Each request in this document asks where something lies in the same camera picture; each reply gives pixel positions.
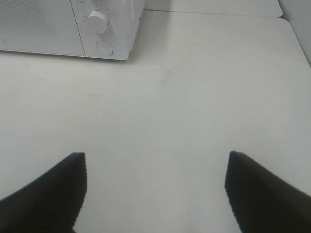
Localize white microwave knob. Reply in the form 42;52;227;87
86;11;109;33

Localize white microwave door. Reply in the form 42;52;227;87
0;0;85;56

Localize round white door release button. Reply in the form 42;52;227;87
96;41;113;55

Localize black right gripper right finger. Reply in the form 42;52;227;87
225;151;311;233

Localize white microwave oven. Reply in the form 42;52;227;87
0;0;145;62

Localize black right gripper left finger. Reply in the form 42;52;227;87
0;152;86;233

